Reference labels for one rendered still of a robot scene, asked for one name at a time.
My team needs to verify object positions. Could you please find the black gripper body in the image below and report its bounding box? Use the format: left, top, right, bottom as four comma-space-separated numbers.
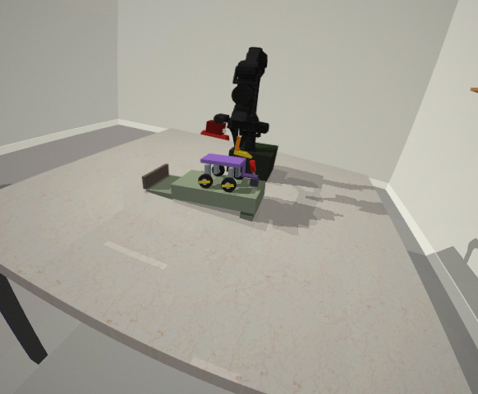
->
214, 103, 269, 134

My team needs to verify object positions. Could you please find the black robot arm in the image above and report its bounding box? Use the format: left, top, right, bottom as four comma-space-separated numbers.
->
230, 47, 268, 151

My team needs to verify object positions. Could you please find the red-headed metal pin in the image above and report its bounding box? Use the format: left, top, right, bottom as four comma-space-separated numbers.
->
250, 160, 256, 176

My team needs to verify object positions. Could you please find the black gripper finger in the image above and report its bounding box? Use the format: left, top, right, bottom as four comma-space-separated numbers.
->
239, 129, 255, 147
227, 126, 239, 146

